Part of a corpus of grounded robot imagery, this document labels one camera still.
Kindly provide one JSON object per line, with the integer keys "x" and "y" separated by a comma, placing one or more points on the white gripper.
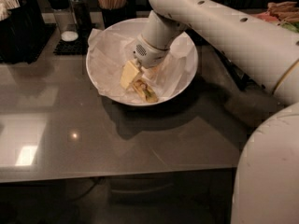
{"x": 149, "y": 55}

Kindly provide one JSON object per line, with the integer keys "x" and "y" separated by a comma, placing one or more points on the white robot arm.
{"x": 267, "y": 177}

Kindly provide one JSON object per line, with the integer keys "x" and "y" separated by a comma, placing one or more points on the black wire sugar rack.
{"x": 240, "y": 78}

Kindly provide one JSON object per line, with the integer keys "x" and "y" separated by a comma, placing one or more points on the white bowl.
{"x": 96, "y": 62}

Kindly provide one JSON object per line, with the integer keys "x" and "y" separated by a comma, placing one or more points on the dark pepper shaker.
{"x": 82, "y": 14}

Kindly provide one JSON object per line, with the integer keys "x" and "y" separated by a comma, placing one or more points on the yellow banana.
{"x": 145, "y": 92}

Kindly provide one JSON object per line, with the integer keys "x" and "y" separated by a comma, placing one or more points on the clear salt shaker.
{"x": 64, "y": 20}

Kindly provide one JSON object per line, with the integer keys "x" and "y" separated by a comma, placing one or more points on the black stir stick cup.
{"x": 112, "y": 16}

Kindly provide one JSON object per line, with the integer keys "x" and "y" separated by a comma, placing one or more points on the black ridged tray mat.
{"x": 36, "y": 50}

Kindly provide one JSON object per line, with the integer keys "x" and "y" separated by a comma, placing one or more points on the black condiment caddy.
{"x": 21, "y": 30}

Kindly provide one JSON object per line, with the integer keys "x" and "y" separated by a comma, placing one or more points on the black rubber mat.
{"x": 77, "y": 47}

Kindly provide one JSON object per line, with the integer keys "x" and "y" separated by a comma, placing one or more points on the white paper liner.
{"x": 109, "y": 56}

